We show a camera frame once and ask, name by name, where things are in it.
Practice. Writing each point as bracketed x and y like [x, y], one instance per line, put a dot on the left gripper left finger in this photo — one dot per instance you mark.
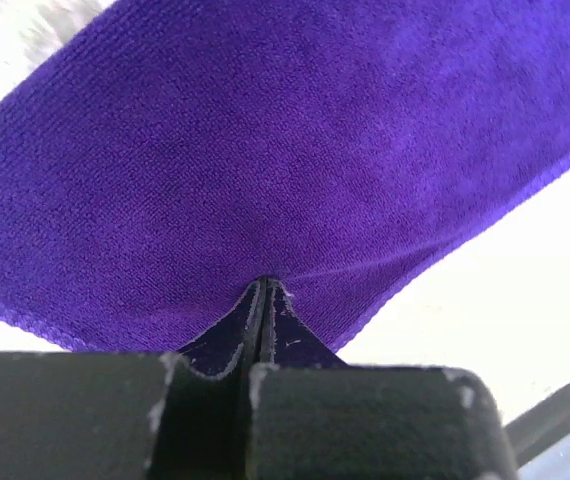
[165, 415]

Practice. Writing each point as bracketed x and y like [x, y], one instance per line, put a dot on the aluminium frame rail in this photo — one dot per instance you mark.
[540, 427]

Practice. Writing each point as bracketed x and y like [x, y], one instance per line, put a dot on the purple towel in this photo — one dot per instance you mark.
[174, 151]

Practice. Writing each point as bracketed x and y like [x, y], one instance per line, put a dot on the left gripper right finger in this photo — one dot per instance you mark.
[315, 417]

